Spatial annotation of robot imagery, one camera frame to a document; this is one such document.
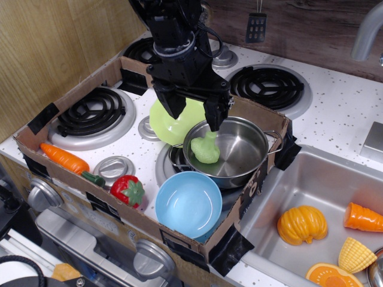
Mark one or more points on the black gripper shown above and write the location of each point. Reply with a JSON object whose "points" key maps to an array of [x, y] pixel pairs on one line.
{"points": [[186, 72]]}

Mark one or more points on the green toy broccoli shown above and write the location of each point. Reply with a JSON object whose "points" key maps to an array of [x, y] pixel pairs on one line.
{"points": [[204, 148]]}

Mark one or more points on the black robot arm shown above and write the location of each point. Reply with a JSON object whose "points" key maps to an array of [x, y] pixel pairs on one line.
{"points": [[174, 23]]}

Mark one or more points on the stainless steel pot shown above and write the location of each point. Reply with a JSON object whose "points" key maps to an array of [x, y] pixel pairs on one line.
{"points": [[243, 148]]}

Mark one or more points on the light green plastic plate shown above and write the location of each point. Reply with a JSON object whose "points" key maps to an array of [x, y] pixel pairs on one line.
{"points": [[173, 131]]}

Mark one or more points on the silver knob inside box centre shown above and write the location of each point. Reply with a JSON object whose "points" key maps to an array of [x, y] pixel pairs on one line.
{"points": [[146, 131]]}

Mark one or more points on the silver knob back centre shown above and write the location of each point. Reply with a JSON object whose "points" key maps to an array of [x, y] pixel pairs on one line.
{"points": [[225, 60]]}

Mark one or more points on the back left black burner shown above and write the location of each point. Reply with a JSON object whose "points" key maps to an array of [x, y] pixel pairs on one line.
{"points": [[142, 51]]}

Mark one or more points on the back right black burner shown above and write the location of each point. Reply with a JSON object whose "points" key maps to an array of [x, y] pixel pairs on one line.
{"points": [[278, 88]]}

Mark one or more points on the front left black burner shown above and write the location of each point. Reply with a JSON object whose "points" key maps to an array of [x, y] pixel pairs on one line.
{"points": [[99, 119]]}

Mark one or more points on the hanging grey toy spatula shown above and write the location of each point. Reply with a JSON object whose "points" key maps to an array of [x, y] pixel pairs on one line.
{"points": [[256, 25]]}

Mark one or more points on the light blue plastic bowl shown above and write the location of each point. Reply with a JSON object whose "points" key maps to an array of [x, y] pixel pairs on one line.
{"points": [[189, 203]]}

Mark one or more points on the red toy strawberry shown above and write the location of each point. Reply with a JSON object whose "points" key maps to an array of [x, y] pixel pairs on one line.
{"points": [[129, 190]]}

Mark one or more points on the silver knob near strawberry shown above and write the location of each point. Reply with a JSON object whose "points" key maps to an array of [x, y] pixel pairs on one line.
{"points": [[113, 168]]}

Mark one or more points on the cardboard fence box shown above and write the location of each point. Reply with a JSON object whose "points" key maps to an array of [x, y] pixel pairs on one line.
{"points": [[224, 248]]}

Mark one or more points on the orange toy pumpkin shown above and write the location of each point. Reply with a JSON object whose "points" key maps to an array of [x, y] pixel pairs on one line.
{"points": [[302, 224]]}

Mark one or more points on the stainless steel sink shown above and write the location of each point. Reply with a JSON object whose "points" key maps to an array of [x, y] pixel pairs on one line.
{"points": [[314, 178]]}

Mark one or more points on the silver oven knob right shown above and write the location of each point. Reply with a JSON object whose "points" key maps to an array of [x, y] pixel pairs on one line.
{"points": [[151, 261]]}

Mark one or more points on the silver oven knob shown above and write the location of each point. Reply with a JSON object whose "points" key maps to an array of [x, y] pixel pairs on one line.
{"points": [[151, 261], [42, 196]]}

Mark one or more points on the silver oven knob left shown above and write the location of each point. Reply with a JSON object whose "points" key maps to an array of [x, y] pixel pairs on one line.
{"points": [[42, 196]]}

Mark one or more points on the grey block right edge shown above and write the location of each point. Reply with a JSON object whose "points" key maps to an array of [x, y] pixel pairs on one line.
{"points": [[372, 147]]}

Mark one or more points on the orange toy carrot half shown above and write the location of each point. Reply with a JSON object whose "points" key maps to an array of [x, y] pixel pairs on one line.
{"points": [[361, 218]]}

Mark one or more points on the silver faucet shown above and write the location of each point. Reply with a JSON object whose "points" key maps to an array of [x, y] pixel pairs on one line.
{"points": [[367, 33]]}

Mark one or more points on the orange object bottom left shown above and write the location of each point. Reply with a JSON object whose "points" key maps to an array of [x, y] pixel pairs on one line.
{"points": [[63, 272]]}

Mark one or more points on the orange toy citrus slice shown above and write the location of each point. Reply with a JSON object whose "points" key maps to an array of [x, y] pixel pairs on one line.
{"points": [[324, 274]]}

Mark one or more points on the yellow toy corn piece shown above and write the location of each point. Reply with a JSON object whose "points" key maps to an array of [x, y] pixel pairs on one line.
{"points": [[355, 256]]}

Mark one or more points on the silver object in sink corner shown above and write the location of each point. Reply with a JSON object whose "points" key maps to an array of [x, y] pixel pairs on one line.
{"points": [[374, 271]]}

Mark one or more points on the silver oven door handle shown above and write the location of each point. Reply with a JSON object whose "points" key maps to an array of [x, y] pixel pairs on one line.
{"points": [[83, 249]]}

